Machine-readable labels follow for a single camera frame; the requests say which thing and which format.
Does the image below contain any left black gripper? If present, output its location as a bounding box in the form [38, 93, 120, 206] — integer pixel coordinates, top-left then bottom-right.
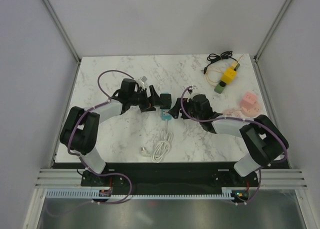
[129, 85, 166, 113]

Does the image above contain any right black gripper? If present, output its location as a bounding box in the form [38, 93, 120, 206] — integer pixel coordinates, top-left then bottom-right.
[168, 97, 202, 121]

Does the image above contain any teal power strip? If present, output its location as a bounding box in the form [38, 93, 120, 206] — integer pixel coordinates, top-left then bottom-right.
[159, 92, 174, 122]

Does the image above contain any black cube plug adapter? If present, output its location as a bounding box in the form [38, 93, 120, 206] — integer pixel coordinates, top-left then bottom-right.
[159, 93, 172, 110]

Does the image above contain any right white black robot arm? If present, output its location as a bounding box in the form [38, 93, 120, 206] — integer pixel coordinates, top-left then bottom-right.
[168, 94, 289, 186]

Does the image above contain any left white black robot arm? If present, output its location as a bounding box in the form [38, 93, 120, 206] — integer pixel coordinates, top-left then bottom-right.
[59, 78, 171, 186]

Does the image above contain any yellow cube socket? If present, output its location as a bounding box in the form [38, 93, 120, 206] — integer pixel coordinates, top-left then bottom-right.
[220, 67, 237, 85]

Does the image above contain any pink cube socket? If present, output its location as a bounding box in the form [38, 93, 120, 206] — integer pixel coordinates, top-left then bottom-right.
[239, 92, 262, 118]

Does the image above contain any green power strip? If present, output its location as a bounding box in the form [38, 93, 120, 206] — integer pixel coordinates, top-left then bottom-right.
[214, 61, 240, 94]

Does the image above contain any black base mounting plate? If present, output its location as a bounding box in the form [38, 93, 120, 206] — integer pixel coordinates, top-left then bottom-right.
[81, 162, 258, 195]

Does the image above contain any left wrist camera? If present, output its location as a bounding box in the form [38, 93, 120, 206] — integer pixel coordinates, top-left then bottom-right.
[136, 76, 148, 90]

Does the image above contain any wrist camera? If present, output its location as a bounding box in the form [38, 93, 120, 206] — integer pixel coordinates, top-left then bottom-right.
[187, 85, 200, 96]
[136, 76, 148, 90]

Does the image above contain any white coiled power cord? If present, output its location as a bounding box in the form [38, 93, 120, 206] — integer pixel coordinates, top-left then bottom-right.
[139, 120, 175, 164]

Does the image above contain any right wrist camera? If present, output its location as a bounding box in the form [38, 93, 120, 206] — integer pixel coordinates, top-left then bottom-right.
[187, 85, 200, 96]

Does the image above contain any black coiled cable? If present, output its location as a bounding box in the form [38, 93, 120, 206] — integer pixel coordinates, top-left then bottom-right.
[203, 50, 234, 74]

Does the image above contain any beige thin cable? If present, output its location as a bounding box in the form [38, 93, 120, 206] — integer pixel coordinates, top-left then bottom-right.
[204, 54, 245, 85]

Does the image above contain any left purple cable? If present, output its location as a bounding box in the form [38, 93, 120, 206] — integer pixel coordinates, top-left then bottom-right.
[67, 70, 137, 180]

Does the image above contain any white slotted cable duct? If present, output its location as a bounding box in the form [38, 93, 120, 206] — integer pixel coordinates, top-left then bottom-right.
[45, 188, 249, 200]

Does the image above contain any left aluminium frame post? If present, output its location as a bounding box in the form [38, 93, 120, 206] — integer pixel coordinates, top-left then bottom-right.
[33, 0, 82, 65]

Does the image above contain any aluminium frame post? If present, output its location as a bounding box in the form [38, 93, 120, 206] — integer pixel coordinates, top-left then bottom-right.
[253, 0, 294, 64]
[33, 0, 82, 65]

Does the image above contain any right aluminium frame post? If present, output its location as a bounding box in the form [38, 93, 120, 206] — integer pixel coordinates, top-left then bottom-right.
[253, 0, 294, 64]

